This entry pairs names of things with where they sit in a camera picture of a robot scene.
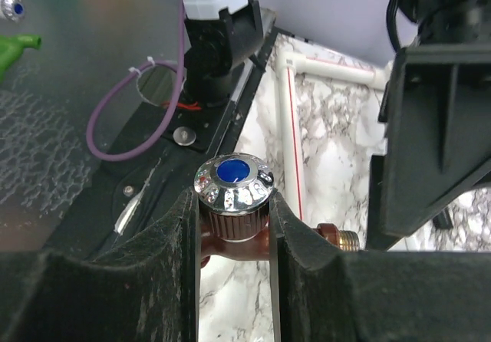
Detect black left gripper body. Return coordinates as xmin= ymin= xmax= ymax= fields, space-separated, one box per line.
xmin=366 ymin=0 xmax=490 ymax=249

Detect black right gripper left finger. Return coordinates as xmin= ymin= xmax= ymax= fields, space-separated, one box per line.
xmin=1 ymin=189 xmax=200 ymax=341

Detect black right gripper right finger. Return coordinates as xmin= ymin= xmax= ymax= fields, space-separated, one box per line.
xmin=269 ymin=196 xmax=490 ymax=341

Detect brown faucet chrome knob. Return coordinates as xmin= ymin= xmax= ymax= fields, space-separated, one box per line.
xmin=193 ymin=153 xmax=361 ymax=267

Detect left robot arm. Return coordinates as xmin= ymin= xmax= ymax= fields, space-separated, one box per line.
xmin=183 ymin=0 xmax=490 ymax=250

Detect green plastic faucet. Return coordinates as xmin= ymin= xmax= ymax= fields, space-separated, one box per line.
xmin=0 ymin=35 xmax=41 ymax=80

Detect white faucet chrome knob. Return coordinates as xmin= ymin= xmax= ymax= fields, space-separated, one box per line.
xmin=0 ymin=0 xmax=25 ymax=23

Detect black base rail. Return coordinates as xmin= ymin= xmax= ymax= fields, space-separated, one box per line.
xmin=44 ymin=9 xmax=278 ymax=259

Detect white PVC pipe frame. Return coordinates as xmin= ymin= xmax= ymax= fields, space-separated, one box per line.
xmin=275 ymin=51 xmax=391 ymax=220

